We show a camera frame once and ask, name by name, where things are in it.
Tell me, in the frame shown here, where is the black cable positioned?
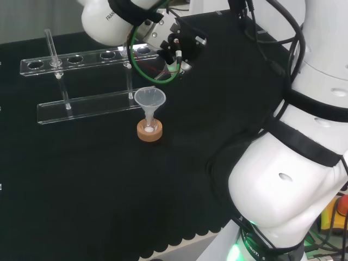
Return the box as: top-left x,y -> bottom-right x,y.
227,0 -> 307,88

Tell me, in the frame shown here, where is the clear plastic funnel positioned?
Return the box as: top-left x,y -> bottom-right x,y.
133,86 -> 167,132

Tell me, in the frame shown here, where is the yellow stop button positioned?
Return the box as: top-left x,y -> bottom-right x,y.
320,194 -> 348,238

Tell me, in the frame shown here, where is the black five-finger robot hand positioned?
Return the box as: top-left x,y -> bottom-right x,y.
159,13 -> 209,82

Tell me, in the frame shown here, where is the clear acrylic funnel stand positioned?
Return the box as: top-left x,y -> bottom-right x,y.
20,28 -> 164,126

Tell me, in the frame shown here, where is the cork ring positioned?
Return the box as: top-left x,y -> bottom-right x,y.
136,119 -> 164,142

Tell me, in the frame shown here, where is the black bench cloth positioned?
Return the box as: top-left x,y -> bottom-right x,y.
0,9 -> 300,259

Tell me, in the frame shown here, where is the green cable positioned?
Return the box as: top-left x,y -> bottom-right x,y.
129,23 -> 182,83

